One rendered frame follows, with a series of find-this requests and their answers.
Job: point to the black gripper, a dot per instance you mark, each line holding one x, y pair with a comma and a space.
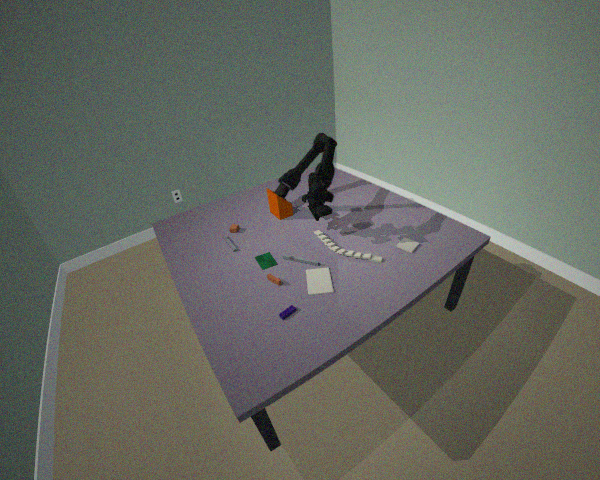
316, 207

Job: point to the dark blue flat bar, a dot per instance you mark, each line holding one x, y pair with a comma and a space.
287, 312

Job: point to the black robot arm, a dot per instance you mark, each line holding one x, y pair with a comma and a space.
320, 180

